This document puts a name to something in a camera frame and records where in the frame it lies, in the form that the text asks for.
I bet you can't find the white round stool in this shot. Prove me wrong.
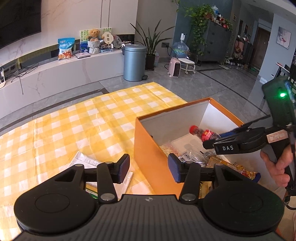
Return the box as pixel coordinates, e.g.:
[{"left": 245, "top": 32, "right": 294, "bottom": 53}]
[{"left": 178, "top": 58, "right": 196, "bottom": 75}]

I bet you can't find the black wall television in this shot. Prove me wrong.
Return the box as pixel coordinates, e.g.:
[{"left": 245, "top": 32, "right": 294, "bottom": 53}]
[{"left": 0, "top": 0, "right": 42, "bottom": 48}]

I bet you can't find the white tv cabinet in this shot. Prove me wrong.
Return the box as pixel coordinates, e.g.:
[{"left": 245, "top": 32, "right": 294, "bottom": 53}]
[{"left": 1, "top": 50, "right": 123, "bottom": 118}]

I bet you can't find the Mimi orange chips bag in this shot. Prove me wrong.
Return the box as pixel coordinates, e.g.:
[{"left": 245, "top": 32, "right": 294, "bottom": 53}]
[{"left": 233, "top": 164, "right": 261, "bottom": 183}]

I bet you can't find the brown teddy bear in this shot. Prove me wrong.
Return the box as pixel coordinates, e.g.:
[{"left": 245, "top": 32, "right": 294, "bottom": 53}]
[{"left": 86, "top": 29, "right": 100, "bottom": 41}]

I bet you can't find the blue water jug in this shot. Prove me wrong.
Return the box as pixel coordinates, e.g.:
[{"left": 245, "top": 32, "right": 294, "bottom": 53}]
[{"left": 172, "top": 33, "right": 189, "bottom": 58}]

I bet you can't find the framed wall picture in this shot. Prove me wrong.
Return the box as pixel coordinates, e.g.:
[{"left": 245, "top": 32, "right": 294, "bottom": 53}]
[{"left": 276, "top": 27, "right": 292, "bottom": 49}]

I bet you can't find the hanging ivy plant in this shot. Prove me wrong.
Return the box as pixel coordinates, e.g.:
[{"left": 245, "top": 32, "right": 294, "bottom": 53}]
[{"left": 185, "top": 4, "right": 214, "bottom": 55}]

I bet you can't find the white snack packet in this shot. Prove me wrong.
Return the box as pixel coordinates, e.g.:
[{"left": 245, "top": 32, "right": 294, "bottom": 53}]
[{"left": 68, "top": 151, "right": 134, "bottom": 200}]

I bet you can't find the tall green potted plant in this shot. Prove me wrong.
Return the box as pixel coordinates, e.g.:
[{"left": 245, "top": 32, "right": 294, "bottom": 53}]
[{"left": 130, "top": 20, "right": 174, "bottom": 71}]

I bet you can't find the yellow star snack bag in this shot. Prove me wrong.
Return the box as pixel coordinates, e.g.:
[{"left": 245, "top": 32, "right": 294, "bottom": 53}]
[{"left": 199, "top": 152, "right": 234, "bottom": 198}]

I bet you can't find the orange cardboard box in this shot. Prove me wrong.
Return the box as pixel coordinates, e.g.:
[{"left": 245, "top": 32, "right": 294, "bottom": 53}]
[{"left": 134, "top": 97, "right": 280, "bottom": 198}]

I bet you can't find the pink small heater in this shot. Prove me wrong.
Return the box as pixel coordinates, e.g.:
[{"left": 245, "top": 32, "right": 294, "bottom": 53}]
[{"left": 168, "top": 58, "right": 181, "bottom": 77}]

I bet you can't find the right hand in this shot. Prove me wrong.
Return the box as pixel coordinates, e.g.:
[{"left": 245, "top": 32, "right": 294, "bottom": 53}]
[{"left": 260, "top": 146, "right": 293, "bottom": 187}]

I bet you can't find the clear peanut bag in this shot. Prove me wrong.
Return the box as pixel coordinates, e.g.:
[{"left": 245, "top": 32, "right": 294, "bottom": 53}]
[{"left": 160, "top": 142, "right": 182, "bottom": 157}]

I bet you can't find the yellow checkered tablecloth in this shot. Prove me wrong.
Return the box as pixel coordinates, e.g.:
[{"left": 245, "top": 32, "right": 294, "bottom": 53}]
[{"left": 1, "top": 82, "right": 184, "bottom": 240}]

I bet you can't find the grey blue trash bin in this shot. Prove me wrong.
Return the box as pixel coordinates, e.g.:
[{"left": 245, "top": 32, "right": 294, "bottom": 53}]
[{"left": 122, "top": 44, "right": 147, "bottom": 82}]

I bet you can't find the dark grey drawer cabinet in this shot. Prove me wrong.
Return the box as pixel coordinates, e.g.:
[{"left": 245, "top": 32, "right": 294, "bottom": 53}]
[{"left": 198, "top": 21, "right": 231, "bottom": 63}]

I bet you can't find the blue snack bag on cabinet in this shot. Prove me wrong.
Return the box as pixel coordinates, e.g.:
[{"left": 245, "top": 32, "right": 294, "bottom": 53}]
[{"left": 58, "top": 38, "right": 75, "bottom": 60}]

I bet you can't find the clear mixed snack bag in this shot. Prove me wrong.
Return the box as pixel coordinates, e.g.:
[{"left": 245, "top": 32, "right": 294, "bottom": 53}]
[{"left": 178, "top": 150, "right": 214, "bottom": 168}]

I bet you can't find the green sausage stick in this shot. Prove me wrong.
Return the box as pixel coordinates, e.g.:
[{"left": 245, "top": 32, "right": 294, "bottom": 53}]
[{"left": 85, "top": 188, "right": 98, "bottom": 199}]

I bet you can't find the dark dining chair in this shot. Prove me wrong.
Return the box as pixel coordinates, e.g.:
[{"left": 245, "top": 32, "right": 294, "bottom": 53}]
[{"left": 275, "top": 62, "right": 295, "bottom": 85}]

